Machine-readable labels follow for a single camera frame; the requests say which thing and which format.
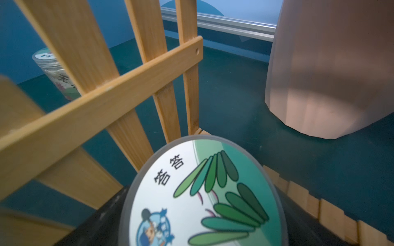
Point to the jar with floral lid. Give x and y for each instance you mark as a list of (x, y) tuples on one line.
[(48, 63)]

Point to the jar with green tree lid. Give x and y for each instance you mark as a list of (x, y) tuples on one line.
[(203, 196)]

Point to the potted white flower bouquet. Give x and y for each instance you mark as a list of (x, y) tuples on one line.
[(331, 68)]

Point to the wooden slatted shelf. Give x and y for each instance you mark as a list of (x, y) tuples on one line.
[(48, 146)]

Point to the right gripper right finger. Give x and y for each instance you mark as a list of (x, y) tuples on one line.
[(303, 229)]

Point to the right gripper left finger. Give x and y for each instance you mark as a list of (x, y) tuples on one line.
[(101, 228)]

